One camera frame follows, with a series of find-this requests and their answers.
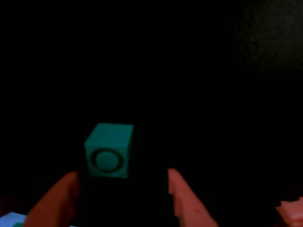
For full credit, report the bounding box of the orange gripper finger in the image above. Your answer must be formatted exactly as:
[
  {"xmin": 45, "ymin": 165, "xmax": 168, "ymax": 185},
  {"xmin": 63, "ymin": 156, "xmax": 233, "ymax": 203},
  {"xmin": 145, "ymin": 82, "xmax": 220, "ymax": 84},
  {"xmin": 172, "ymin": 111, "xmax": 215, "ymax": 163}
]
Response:
[
  {"xmin": 23, "ymin": 171, "xmax": 80, "ymax": 227},
  {"xmin": 168, "ymin": 169, "xmax": 218, "ymax": 227}
]

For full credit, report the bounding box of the white numbered paper grid sheet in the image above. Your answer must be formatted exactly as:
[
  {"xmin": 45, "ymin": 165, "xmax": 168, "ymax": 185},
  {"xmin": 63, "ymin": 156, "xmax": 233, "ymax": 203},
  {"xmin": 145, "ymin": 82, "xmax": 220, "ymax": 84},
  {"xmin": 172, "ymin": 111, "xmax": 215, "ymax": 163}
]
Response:
[{"xmin": 0, "ymin": 211, "xmax": 28, "ymax": 227}]

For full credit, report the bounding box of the green cube with circle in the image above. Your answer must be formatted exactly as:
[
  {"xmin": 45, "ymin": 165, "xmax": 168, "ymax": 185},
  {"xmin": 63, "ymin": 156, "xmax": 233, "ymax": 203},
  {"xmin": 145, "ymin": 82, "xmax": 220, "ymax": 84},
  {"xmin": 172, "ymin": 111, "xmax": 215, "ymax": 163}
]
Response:
[{"xmin": 84, "ymin": 122, "xmax": 134, "ymax": 178}]

